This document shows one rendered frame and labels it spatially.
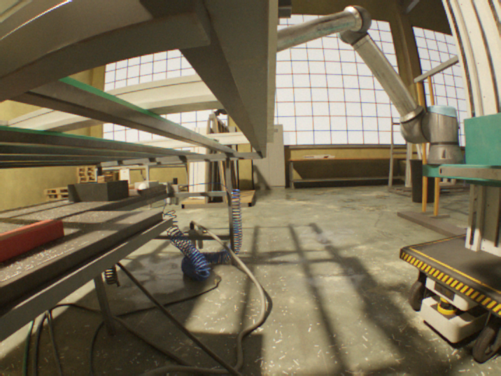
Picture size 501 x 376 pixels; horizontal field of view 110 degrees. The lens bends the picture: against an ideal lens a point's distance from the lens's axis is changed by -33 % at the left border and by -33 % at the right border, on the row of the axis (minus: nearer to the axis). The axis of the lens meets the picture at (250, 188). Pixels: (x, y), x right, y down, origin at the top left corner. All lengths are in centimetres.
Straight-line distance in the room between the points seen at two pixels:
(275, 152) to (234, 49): 766
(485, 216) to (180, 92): 132
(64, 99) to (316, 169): 826
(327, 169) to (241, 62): 836
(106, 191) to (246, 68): 124
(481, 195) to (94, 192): 188
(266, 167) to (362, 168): 323
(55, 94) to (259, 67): 25
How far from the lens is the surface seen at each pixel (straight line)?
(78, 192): 152
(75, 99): 38
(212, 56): 23
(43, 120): 83
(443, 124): 127
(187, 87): 58
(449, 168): 120
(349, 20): 118
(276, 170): 781
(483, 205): 136
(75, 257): 55
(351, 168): 875
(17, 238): 58
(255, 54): 18
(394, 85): 134
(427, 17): 1241
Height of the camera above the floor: 73
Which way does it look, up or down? 5 degrees down
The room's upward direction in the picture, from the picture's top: 2 degrees counter-clockwise
